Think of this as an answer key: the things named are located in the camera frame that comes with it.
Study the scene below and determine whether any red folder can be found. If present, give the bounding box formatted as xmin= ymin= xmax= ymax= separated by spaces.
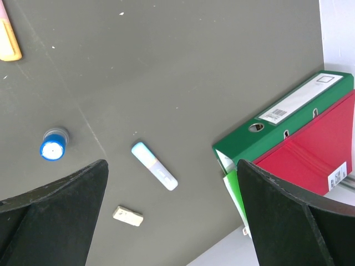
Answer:
xmin=254 ymin=91 xmax=354 ymax=196

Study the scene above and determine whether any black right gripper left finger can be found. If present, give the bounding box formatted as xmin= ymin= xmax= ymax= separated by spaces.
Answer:
xmin=1 ymin=160 xmax=109 ymax=265

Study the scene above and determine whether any pink orange highlighter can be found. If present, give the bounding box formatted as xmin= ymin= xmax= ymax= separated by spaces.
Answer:
xmin=0 ymin=1 xmax=22 ymax=62

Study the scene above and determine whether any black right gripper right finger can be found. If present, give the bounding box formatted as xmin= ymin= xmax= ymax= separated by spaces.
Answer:
xmin=237 ymin=160 xmax=354 ymax=265

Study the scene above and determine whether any blue white highlighter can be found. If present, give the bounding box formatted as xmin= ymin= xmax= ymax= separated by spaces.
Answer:
xmin=131 ymin=142 xmax=178 ymax=191

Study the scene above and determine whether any green lever arch binder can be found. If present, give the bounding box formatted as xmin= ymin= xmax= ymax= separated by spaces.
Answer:
xmin=212 ymin=70 xmax=354 ymax=235

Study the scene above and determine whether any aluminium frame rail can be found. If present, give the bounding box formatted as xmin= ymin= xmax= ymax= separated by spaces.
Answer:
xmin=338 ymin=173 xmax=355 ymax=191

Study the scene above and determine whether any white eraser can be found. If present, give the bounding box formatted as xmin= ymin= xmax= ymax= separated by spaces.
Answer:
xmin=113 ymin=206 xmax=144 ymax=227

